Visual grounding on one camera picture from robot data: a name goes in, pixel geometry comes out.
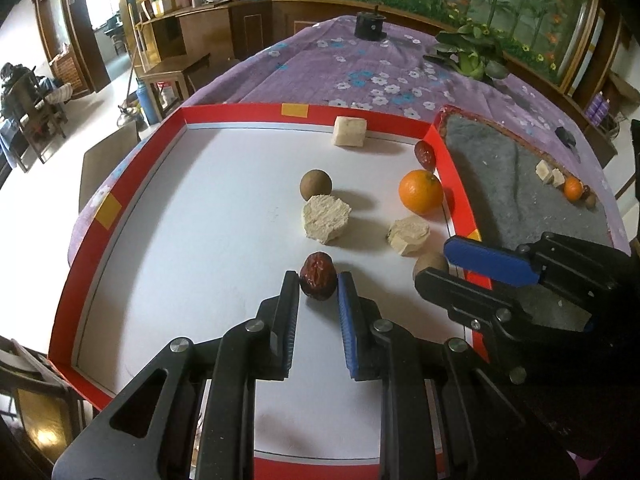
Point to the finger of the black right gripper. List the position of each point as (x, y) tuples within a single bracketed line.
[(486, 312)]

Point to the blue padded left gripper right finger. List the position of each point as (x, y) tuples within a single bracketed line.
[(446, 412)]

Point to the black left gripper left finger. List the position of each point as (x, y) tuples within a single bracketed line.
[(189, 413)]

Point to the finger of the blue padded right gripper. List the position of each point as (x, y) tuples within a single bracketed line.
[(498, 264)]

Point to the brown longan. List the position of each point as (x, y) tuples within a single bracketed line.
[(434, 260), (591, 201)]

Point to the orange mandarin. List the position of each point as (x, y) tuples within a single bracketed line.
[(421, 192), (573, 189)]

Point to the wrinkled dark red jujube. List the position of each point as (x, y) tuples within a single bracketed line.
[(318, 277)]

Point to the beige cake hexagon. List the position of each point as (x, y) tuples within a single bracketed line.
[(325, 217)]

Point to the beige cake block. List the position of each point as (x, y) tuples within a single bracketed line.
[(349, 132)]

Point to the brown longan fruit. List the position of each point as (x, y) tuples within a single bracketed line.
[(315, 182)]

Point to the grey felt mat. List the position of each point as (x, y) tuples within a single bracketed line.
[(511, 205)]

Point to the orange mandarin on mat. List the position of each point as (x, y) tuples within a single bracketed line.
[(573, 189)]

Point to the brown longan on mat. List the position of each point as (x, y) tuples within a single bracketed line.
[(591, 201)]

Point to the small black object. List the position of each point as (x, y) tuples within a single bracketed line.
[(565, 137)]

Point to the purple bottles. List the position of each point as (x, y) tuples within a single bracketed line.
[(598, 109)]

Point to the green leafy plant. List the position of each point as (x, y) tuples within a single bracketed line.
[(470, 53)]

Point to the red white shallow box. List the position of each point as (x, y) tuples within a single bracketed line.
[(200, 229)]

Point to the dark wooden stool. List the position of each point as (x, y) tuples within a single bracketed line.
[(100, 160)]

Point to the black cylindrical object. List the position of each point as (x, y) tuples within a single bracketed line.
[(369, 25)]

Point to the purple floral tablecloth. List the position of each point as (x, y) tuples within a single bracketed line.
[(326, 64)]

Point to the blue water bottle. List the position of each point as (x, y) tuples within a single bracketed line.
[(146, 103)]

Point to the wooden side table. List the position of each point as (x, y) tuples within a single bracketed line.
[(169, 81)]

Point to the seated person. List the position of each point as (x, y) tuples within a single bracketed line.
[(20, 93)]

